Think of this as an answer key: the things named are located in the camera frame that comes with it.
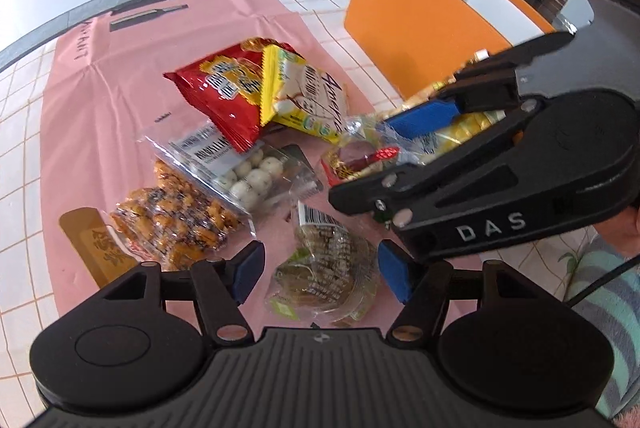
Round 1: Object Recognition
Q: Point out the clear bag of white balls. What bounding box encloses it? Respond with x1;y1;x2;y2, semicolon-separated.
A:
137;120;323;216

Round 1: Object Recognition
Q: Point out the black cable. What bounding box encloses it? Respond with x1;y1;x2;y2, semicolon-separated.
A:
570;258;640;304

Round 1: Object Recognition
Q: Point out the yellow foil snack packet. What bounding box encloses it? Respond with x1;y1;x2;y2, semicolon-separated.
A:
395;50;508;166

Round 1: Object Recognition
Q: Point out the striped clothing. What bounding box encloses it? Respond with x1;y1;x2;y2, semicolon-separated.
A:
560;238;640;428

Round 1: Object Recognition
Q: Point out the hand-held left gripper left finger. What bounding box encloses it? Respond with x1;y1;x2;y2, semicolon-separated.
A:
100;240;266;342

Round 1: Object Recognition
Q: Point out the clear bag of brown cookies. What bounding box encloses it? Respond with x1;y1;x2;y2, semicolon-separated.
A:
267;200;383;329

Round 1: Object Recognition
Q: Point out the flat gold packet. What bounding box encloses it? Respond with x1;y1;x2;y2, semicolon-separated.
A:
59;207;138;289

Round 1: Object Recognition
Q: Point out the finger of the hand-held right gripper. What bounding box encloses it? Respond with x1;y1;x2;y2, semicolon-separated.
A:
382;31;575;141
328;97;547;230

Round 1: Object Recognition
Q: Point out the person's right forearm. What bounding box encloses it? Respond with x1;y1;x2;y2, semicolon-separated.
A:
595;210;640;259

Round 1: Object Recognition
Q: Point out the red snack packet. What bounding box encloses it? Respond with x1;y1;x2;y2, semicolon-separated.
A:
163;37;296;154

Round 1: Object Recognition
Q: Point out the clear bag of candies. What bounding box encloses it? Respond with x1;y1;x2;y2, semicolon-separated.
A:
320;113;426;189

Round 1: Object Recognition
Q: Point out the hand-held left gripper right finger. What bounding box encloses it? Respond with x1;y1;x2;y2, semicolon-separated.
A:
378;239;538;342

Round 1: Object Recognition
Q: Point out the yellow and white snack packet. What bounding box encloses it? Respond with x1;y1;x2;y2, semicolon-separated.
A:
260;44;349;145

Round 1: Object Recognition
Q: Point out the clear bag of fried nuts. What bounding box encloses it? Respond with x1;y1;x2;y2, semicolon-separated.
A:
109;158;256;271

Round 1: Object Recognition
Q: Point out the pink mat with bottle print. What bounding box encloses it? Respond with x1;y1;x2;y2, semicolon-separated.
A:
42;0;401;324

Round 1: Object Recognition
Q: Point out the orange cardboard box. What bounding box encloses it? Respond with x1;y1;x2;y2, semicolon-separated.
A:
344;0;593;101

